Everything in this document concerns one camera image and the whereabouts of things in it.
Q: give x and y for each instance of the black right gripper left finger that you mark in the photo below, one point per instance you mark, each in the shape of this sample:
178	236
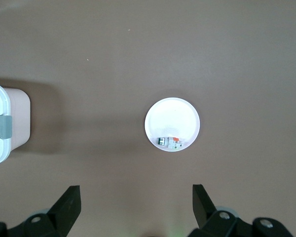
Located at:
64	212

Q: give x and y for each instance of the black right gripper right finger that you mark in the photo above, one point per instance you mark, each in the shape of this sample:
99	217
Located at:
204	209

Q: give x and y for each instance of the pink round plate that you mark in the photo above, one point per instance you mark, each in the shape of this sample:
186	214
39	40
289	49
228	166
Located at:
172	118

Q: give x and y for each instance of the grey box latch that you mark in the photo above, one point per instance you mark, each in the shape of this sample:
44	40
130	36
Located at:
3	127

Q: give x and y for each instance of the white lidded storage box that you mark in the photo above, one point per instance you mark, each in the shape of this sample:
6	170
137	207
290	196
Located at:
17	118

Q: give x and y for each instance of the green and white push-button switch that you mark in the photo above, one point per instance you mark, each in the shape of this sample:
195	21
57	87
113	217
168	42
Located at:
170	143

